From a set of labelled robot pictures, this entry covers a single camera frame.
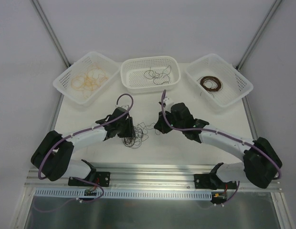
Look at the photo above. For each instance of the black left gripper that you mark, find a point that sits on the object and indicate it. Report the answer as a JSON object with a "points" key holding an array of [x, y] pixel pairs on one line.
{"points": [[128, 127]]}

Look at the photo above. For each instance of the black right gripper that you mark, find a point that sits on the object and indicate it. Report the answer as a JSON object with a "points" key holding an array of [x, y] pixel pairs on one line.
{"points": [[163, 122]]}

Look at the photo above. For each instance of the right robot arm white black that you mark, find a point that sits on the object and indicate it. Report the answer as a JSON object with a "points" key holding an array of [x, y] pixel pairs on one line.
{"points": [[259, 164]]}

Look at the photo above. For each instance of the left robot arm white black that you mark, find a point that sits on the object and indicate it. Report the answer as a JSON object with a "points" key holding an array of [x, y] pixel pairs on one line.
{"points": [[53, 157]]}

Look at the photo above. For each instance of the white middle perforated basket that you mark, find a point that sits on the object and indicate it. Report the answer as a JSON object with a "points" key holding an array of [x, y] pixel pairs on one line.
{"points": [[150, 74]]}

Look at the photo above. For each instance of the white left basket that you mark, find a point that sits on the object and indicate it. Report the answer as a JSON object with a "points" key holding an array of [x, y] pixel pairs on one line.
{"points": [[87, 78]]}

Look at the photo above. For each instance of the white right basket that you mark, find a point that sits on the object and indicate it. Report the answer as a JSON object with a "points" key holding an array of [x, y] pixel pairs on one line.
{"points": [[217, 81]]}

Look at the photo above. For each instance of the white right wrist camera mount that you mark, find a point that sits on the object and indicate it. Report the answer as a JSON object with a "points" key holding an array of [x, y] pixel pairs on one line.
{"points": [[167, 101]]}

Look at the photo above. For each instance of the aluminium frame rail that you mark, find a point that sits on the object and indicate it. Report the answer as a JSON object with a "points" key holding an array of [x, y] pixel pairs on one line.
{"points": [[149, 177]]}

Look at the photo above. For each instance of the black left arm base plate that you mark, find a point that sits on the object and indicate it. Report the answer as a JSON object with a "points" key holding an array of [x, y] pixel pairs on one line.
{"points": [[100, 178]]}

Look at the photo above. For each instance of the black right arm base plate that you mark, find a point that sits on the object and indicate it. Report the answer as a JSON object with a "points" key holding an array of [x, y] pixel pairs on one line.
{"points": [[212, 182]]}

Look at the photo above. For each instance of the white slotted cable duct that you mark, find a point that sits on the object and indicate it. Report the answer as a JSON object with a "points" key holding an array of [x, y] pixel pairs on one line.
{"points": [[123, 194]]}

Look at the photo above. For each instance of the left aluminium corner post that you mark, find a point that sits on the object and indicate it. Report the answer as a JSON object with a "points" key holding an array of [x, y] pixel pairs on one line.
{"points": [[39, 10]]}

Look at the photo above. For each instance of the aluminium corner post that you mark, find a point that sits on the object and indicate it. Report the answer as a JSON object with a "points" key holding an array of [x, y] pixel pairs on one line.
{"points": [[257, 36], [39, 10]]}

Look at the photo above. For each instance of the right aluminium corner post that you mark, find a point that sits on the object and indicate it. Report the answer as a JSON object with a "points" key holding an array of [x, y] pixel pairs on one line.
{"points": [[257, 36]]}

